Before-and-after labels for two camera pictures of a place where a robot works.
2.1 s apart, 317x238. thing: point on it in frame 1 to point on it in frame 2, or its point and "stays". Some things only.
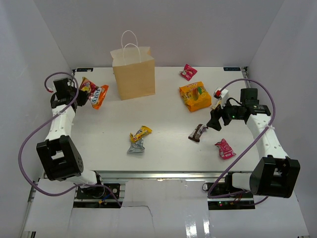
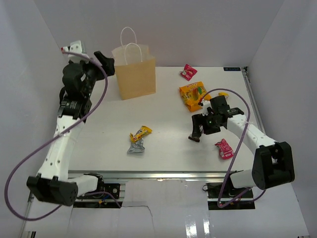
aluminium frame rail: (167, 175) stays
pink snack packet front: (226, 151) stays
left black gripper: (84, 97) to (108, 63)
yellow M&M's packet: (144, 131) stays
